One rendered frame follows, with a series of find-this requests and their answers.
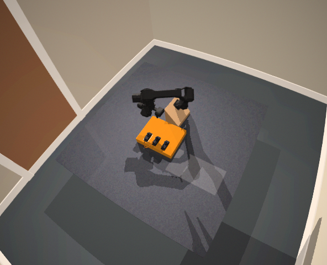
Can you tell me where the black micro servo with orange cable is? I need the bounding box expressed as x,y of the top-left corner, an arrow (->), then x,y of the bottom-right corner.
144,132 -> 152,148

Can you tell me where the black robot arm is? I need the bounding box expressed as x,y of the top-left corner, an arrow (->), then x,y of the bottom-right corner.
132,87 -> 194,117

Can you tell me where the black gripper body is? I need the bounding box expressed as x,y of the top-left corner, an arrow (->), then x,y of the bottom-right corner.
137,100 -> 165,117

